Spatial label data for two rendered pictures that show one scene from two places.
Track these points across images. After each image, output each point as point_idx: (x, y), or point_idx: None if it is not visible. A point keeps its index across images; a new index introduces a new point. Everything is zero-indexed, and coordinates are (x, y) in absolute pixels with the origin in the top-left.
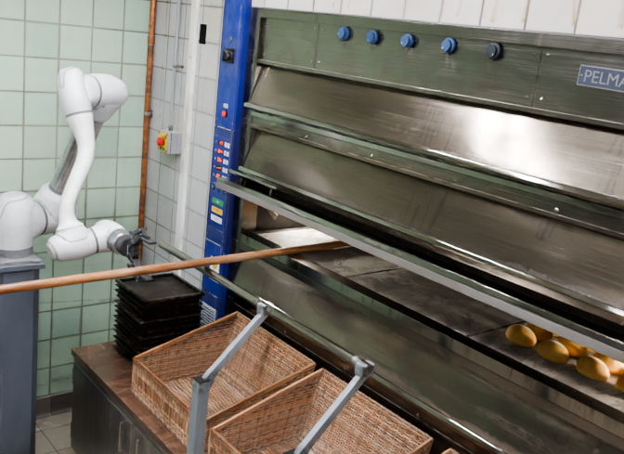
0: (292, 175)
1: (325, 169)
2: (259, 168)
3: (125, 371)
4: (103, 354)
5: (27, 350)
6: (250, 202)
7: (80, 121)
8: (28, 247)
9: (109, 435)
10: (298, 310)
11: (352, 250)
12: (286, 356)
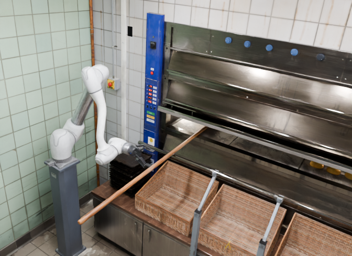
0: (198, 102)
1: (218, 101)
2: (177, 99)
3: (124, 198)
4: (107, 190)
5: (76, 199)
6: None
7: (98, 95)
8: (70, 155)
9: (124, 227)
10: (205, 159)
11: None
12: (201, 179)
